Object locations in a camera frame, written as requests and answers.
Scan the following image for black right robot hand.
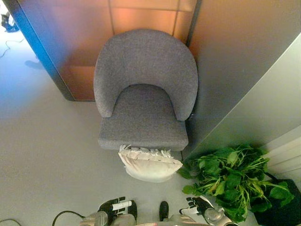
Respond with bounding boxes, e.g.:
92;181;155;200
179;195;215;216

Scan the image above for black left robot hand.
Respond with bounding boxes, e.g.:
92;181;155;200
97;196;132;224

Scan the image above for white fringed pillow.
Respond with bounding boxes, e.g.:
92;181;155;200
118;144;183;183

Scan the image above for grey fabric armchair sofa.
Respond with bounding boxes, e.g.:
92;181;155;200
93;28;198;152

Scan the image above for black robot foot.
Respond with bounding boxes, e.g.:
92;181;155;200
159;201;170;221

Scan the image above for green leafy potted plant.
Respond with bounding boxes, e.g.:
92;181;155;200
177;144;295;223

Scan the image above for black plant pot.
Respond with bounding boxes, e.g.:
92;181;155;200
249;173;301;226

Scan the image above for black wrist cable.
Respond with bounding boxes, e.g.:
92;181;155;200
51;210;87;226

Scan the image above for black floor cable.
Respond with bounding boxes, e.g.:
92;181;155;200
0;37;25;58

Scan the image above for dark object with cables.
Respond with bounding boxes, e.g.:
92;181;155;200
0;13;19;32

